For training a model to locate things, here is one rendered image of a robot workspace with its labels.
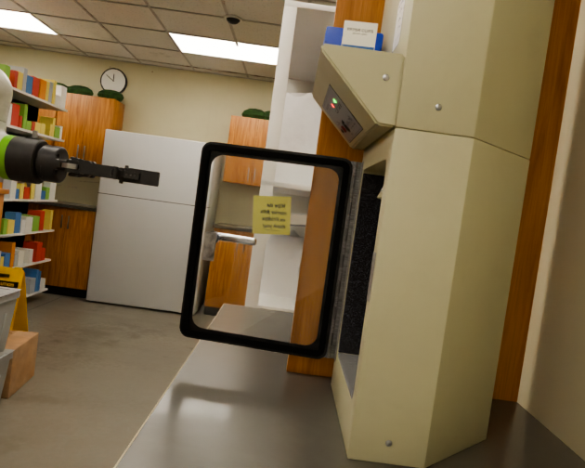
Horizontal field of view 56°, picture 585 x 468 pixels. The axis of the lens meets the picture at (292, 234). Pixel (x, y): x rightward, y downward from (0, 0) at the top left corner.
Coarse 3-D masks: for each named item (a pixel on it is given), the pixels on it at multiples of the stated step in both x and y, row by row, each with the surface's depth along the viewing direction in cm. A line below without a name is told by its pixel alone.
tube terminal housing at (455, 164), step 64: (448, 0) 74; (512, 0) 78; (448, 64) 75; (512, 64) 80; (448, 128) 75; (512, 128) 83; (384, 192) 76; (448, 192) 76; (512, 192) 86; (384, 256) 76; (448, 256) 76; (512, 256) 89; (384, 320) 76; (448, 320) 77; (384, 384) 77; (448, 384) 80; (384, 448) 77; (448, 448) 82
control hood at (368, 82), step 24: (336, 48) 74; (360, 48) 75; (336, 72) 76; (360, 72) 75; (384, 72) 75; (360, 96) 75; (384, 96) 75; (360, 120) 82; (384, 120) 75; (360, 144) 98
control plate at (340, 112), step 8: (328, 88) 87; (328, 96) 91; (336, 96) 85; (328, 104) 96; (336, 104) 90; (328, 112) 102; (336, 112) 95; (344, 112) 88; (336, 120) 99; (344, 120) 92; (352, 120) 87; (352, 128) 92; (360, 128) 86; (344, 136) 104; (352, 136) 97
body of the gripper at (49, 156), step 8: (40, 152) 110; (48, 152) 110; (56, 152) 110; (64, 152) 113; (40, 160) 109; (48, 160) 109; (56, 160) 109; (64, 160) 109; (40, 168) 110; (48, 168) 110; (56, 168) 110; (64, 168) 109; (40, 176) 111; (48, 176) 111; (56, 176) 111; (64, 176) 115
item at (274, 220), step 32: (224, 160) 109; (256, 160) 108; (224, 192) 109; (256, 192) 109; (288, 192) 108; (320, 192) 107; (224, 224) 110; (256, 224) 109; (288, 224) 108; (320, 224) 107; (224, 256) 110; (256, 256) 109; (288, 256) 108; (320, 256) 107; (224, 288) 110; (256, 288) 109; (288, 288) 108; (320, 288) 108; (224, 320) 110; (256, 320) 110; (288, 320) 109
